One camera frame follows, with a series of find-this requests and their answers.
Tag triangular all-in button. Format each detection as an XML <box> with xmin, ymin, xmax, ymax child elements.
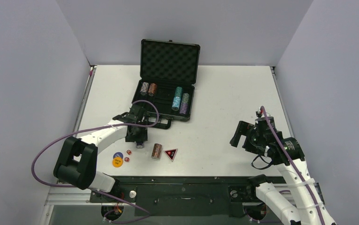
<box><xmin>164</xmin><ymin>149</ymin><xmax>178</xmax><ymax>162</ymax></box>

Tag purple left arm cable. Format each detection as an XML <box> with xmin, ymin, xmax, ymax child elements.
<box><xmin>31</xmin><ymin>99</ymin><xmax>160</xmax><ymax>224</ymax></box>

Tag yellow round button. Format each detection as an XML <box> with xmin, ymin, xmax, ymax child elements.
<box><xmin>112</xmin><ymin>157</ymin><xmax>124</xmax><ymax>168</ymax></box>

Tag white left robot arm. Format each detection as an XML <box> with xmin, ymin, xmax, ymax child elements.
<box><xmin>53</xmin><ymin>105</ymin><xmax>147</xmax><ymax>202</ymax></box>

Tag black poker case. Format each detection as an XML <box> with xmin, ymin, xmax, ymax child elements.
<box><xmin>132</xmin><ymin>39</ymin><xmax>200</xmax><ymax>129</ymax></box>

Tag green-grey chip stack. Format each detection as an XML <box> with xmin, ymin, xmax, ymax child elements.
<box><xmin>181</xmin><ymin>93</ymin><xmax>190</xmax><ymax>104</ymax></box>

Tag teal chip stack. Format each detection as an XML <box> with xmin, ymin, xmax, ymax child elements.
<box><xmin>174</xmin><ymin>87</ymin><xmax>183</xmax><ymax>98</ymax></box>

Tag brown chip stack on table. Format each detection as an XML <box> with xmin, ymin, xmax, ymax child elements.
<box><xmin>151</xmin><ymin>143</ymin><xmax>162</xmax><ymax>160</ymax></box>

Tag orange chip stack in case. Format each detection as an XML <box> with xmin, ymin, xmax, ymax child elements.
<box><xmin>148</xmin><ymin>83</ymin><xmax>157</xmax><ymax>97</ymax></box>

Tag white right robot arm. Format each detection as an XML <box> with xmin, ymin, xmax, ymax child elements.
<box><xmin>229</xmin><ymin>117</ymin><xmax>336</xmax><ymax>225</ymax></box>

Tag blue-grey chip stack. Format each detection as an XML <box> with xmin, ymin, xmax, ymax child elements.
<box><xmin>139</xmin><ymin>82</ymin><xmax>149</xmax><ymax>96</ymax></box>

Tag blue round button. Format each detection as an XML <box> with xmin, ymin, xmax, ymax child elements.
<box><xmin>113</xmin><ymin>152</ymin><xmax>124</xmax><ymax>159</ymax></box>

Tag light blue chip stack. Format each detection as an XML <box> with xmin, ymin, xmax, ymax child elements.
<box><xmin>171</xmin><ymin>96</ymin><xmax>181</xmax><ymax>111</ymax></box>

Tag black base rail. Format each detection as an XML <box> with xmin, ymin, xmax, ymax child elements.
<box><xmin>89</xmin><ymin>175</ymin><xmax>323</xmax><ymax>218</ymax></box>

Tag purple chip stack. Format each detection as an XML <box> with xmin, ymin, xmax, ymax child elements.
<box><xmin>136</xmin><ymin>142</ymin><xmax>144</xmax><ymax>149</ymax></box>
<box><xmin>179</xmin><ymin>102</ymin><xmax>189</xmax><ymax>115</ymax></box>

